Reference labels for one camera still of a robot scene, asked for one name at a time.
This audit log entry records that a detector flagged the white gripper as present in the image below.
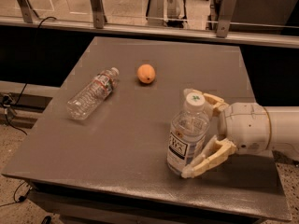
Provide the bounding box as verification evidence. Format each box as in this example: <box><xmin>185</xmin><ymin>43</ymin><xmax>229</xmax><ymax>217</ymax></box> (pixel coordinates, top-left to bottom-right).
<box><xmin>181</xmin><ymin>89</ymin><xmax>271</xmax><ymax>178</ymax></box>

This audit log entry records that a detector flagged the blue label plastic bottle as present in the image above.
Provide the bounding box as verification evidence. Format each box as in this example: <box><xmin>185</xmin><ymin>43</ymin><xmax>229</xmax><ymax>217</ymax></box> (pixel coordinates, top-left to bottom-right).
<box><xmin>166</xmin><ymin>91</ymin><xmax>210</xmax><ymax>175</ymax></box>

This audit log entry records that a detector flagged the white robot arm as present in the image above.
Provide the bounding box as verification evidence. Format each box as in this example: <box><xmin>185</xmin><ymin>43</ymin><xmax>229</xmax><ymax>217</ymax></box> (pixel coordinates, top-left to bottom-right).
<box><xmin>181</xmin><ymin>89</ymin><xmax>299</xmax><ymax>178</ymax></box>

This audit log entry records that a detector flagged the clear red label bottle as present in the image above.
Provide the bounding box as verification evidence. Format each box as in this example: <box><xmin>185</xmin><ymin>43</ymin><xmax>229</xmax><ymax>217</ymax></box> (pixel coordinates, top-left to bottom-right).
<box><xmin>66</xmin><ymin>67</ymin><xmax>120</xmax><ymax>120</ymax></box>

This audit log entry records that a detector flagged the orange fruit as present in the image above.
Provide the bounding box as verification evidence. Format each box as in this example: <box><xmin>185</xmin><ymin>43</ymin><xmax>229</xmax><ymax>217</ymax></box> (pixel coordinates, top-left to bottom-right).
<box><xmin>137</xmin><ymin>64</ymin><xmax>156</xmax><ymax>84</ymax></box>

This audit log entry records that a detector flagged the grey table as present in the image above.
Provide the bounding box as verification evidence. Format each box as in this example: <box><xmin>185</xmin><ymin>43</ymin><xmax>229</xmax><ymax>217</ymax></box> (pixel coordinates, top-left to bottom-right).
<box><xmin>3</xmin><ymin>37</ymin><xmax>291</xmax><ymax>224</ymax></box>

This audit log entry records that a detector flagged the metal window rail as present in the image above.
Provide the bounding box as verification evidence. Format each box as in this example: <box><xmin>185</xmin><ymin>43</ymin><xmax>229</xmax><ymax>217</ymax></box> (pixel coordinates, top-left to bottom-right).
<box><xmin>0</xmin><ymin>0</ymin><xmax>299</xmax><ymax>48</ymax></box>

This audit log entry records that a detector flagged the black cable left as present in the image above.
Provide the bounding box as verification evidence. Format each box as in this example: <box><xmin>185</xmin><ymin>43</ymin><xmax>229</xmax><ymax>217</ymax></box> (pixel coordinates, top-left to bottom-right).
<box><xmin>0</xmin><ymin>16</ymin><xmax>58</xmax><ymax>135</ymax></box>

